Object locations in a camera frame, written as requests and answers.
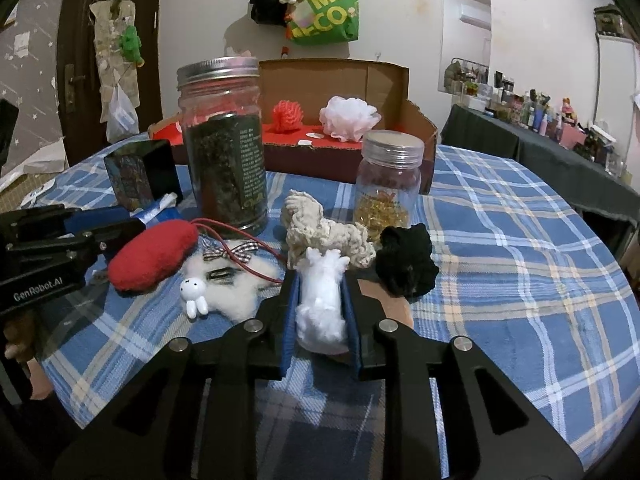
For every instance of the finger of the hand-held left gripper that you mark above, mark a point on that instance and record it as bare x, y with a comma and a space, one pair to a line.
102, 217
117, 235

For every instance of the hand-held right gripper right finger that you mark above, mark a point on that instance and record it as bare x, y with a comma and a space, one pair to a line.
352, 320

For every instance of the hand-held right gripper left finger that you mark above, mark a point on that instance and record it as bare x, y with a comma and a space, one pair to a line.
290, 320

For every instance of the white fluffy plush toy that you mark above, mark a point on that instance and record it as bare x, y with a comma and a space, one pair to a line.
322, 305

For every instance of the red felt pouch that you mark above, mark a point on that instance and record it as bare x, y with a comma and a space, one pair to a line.
150, 257

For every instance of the blue and white packet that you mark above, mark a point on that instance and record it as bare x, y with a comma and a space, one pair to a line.
157, 207

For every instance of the white fluffy pad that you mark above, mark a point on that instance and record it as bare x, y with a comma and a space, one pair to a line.
240, 295

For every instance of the cardboard box red lining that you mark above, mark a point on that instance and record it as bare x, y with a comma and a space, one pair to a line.
310, 160

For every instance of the person's left hand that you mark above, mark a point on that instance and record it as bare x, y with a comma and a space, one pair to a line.
20, 340

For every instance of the black printed box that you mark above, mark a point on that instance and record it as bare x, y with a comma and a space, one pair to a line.
140, 172

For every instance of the black fuzzy scrunchie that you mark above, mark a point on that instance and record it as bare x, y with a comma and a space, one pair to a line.
405, 260

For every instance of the plaid ribbon bow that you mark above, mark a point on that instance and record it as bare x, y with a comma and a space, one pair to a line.
232, 251

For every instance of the beige crochet toy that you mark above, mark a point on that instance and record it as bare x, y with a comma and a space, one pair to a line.
325, 232

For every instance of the white bunny charm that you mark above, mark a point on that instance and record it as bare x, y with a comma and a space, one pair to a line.
192, 297

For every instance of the white plastic bag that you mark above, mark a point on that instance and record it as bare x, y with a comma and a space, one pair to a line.
122, 117

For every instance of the large glass jar dark contents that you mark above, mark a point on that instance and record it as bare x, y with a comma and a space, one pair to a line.
225, 160

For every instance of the small clear jar gold capsules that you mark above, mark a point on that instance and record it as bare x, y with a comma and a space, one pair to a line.
387, 185

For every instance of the beige hanging organizer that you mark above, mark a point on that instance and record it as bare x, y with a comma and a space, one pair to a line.
112, 75

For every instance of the blue plaid blanket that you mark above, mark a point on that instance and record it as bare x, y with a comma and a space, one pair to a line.
500, 260

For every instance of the green plush toy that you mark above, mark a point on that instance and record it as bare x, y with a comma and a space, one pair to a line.
131, 45

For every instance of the dark wooden door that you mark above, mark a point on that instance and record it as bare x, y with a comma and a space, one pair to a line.
80, 35

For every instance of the red mesh ball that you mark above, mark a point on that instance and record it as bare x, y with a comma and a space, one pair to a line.
287, 117

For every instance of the white mesh bath puff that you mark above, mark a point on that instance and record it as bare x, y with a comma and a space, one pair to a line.
350, 117

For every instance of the table with dark cloth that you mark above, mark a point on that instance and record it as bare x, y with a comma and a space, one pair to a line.
540, 160

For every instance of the row of bottles and figurines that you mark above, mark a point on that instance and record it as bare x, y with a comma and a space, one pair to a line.
540, 115

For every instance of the green tote bag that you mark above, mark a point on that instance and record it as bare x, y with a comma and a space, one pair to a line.
325, 10

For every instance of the white wardrobe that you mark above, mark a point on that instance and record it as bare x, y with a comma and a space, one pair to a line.
617, 70

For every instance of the wall mirror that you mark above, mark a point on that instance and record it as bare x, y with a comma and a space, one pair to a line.
465, 35

